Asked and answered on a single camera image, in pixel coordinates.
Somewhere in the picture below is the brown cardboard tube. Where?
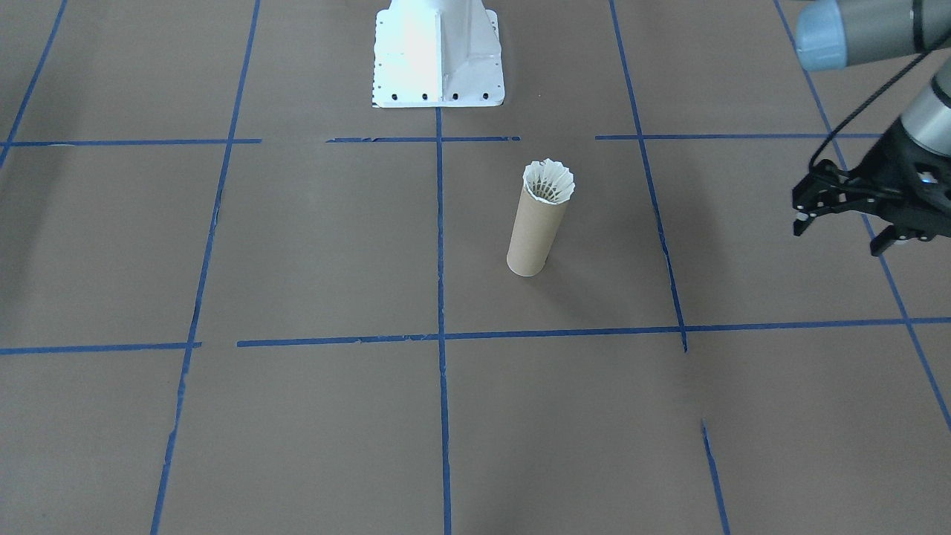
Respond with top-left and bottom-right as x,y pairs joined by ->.
507,184 -> 573,277

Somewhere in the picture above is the white feather shuttlecock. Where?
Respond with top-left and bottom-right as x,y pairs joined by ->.
522,158 -> 577,206

